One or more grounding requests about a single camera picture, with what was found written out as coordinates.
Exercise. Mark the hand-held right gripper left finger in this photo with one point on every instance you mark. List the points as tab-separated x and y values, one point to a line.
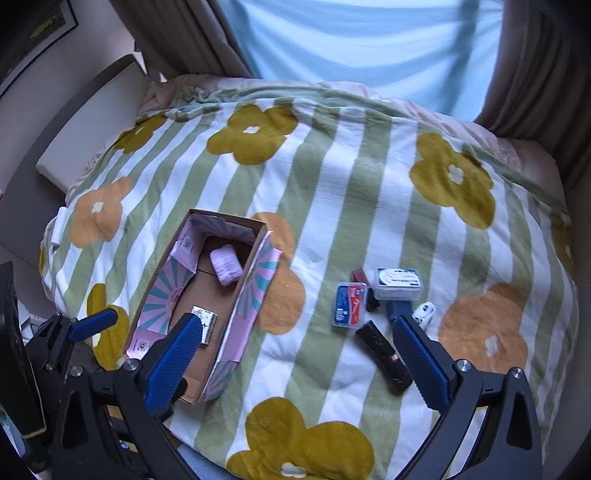
175	364

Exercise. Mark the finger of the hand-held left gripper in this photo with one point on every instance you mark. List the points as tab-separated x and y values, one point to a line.
94	323

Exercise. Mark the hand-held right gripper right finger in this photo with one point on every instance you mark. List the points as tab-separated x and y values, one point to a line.
420	364

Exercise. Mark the black rectangular case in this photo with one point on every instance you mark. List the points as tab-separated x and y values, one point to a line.
381	353

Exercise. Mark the white spotted clip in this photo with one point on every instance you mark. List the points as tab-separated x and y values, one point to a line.
425	314

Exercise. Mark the small blue case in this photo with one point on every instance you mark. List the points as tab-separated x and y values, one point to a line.
396	308

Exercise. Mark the pink printed cardboard box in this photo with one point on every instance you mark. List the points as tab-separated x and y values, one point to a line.
203	295

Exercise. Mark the red and blue clear case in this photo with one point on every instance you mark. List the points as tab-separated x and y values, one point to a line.
349	307

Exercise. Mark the red lipstick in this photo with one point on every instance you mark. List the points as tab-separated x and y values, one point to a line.
358	277

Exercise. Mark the silver foil packet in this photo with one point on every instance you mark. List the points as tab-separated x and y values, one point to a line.
205	323

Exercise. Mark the pink tissue pack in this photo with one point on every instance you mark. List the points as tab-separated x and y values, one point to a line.
226	266

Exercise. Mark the striped floral blanket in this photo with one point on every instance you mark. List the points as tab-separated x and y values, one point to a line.
351	194

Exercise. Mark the white padded headboard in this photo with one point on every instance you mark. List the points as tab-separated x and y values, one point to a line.
92	124

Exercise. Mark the brown curtain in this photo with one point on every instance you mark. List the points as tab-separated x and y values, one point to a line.
184	32
540	69

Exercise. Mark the light blue sheer curtain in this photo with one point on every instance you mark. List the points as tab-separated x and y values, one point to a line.
360	41

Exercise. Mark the framed wall picture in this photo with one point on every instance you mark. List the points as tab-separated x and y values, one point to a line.
32	32

